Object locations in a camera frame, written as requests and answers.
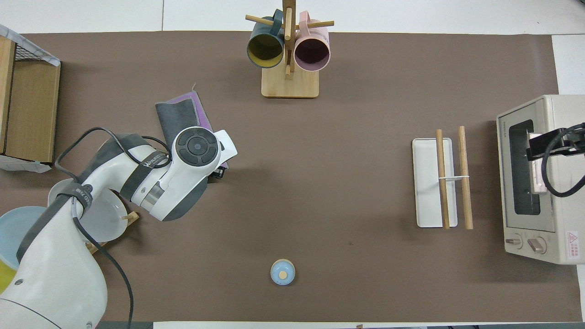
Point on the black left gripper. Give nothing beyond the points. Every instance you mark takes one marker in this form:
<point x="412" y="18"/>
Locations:
<point x="218" y="173"/>

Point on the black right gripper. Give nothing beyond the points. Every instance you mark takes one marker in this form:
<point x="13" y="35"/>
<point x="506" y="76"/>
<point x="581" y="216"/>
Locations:
<point x="571" y="145"/>

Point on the purple and grey towel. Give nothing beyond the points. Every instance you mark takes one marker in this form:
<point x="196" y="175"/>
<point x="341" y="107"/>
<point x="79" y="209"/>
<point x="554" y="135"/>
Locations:
<point x="176" y="116"/>

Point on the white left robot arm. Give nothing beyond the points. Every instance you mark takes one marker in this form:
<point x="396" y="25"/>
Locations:
<point x="55" y="274"/>

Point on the white rack with wooden bars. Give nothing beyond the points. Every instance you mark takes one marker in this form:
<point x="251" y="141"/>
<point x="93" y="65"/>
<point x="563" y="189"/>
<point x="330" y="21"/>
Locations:
<point x="429" y="183"/>

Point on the beige toaster oven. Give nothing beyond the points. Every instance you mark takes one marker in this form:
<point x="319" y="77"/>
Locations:
<point x="566" y="205"/>

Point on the wooden plate stand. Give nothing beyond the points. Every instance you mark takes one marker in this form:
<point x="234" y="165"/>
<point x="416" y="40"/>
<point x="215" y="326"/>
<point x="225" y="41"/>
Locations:
<point x="131" y="217"/>

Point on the brown table mat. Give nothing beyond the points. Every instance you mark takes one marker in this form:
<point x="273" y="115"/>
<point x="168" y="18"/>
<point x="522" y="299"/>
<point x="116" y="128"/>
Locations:
<point x="320" y="183"/>

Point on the wooden mug tree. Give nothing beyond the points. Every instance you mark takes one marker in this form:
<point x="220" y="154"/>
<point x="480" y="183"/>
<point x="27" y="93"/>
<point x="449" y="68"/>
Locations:
<point x="290" y="87"/>

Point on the small blue call bell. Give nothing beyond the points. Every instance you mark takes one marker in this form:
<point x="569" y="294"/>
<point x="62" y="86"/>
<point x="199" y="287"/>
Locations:
<point x="282" y="272"/>

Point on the grey plate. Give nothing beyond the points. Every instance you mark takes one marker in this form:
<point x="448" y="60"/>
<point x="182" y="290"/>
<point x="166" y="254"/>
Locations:
<point x="103" y="219"/>

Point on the dark teal mug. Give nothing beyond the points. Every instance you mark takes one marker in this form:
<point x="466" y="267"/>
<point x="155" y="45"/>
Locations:
<point x="265" y="48"/>

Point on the pink mug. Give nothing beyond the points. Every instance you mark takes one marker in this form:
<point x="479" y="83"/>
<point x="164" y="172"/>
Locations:
<point x="312" y="52"/>

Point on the wooden shelf box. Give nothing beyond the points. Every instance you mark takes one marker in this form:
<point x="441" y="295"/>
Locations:
<point x="32" y="109"/>

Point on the light blue plate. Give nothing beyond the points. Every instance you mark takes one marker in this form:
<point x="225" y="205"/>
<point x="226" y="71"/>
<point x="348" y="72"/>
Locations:
<point x="13" y="233"/>

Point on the yellow plate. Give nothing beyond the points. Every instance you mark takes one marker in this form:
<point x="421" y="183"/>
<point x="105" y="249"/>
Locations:
<point x="5" y="276"/>

